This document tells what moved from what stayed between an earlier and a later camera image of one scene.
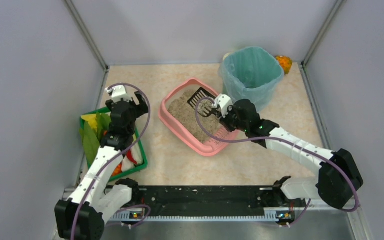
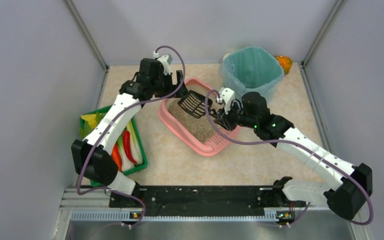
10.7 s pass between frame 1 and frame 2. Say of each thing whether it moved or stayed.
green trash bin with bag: stayed
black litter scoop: moved
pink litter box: stayed
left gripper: moved
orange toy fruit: stayed
